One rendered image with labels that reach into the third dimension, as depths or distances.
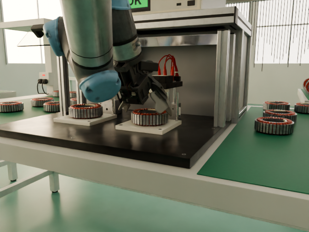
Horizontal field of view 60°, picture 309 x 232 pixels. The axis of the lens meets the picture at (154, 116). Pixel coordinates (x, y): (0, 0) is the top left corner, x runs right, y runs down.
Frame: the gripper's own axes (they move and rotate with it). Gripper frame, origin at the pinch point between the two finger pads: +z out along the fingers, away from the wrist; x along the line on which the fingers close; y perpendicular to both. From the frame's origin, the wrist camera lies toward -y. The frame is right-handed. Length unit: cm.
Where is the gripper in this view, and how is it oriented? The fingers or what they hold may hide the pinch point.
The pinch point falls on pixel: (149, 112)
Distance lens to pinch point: 79.8
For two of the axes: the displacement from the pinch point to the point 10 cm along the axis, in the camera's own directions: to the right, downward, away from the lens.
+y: -3.7, 6.4, -6.7
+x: 9.0, 0.8, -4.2
